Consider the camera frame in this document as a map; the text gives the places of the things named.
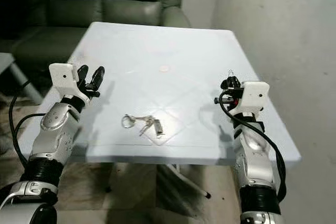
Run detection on white plastic table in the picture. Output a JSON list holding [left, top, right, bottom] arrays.
[[18, 22, 303, 165]]

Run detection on dark green leather sofa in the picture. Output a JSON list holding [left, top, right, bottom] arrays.
[[0, 0, 192, 75]]

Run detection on grey side table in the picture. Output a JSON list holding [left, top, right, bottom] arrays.
[[0, 52, 44, 105]]

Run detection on slanted table leg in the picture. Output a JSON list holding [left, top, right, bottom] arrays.
[[167, 163, 211, 199]]

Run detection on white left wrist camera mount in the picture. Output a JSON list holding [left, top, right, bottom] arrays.
[[49, 62, 87, 103]]

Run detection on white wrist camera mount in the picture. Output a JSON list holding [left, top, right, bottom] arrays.
[[49, 62, 87, 103], [234, 81, 270, 116]]

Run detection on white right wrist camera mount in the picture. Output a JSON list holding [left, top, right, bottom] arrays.
[[234, 81, 270, 116]]

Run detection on silver keys on ring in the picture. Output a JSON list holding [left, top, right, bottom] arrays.
[[121, 113, 165, 137]]

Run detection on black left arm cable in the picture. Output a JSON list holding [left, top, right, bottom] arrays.
[[8, 80, 49, 168]]

